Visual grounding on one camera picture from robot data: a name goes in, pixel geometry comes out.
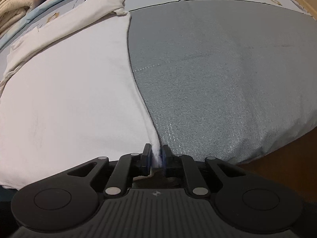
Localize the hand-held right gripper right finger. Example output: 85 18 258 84
161 144 258 199

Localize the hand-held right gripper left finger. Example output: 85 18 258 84
57 143 152 199

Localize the white long-sleeve shirt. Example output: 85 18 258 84
0 0 164 191

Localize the light blue sheet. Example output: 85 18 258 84
0 0 104 49

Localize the cream fleece folded blanket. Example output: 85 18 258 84
0 0 47 34

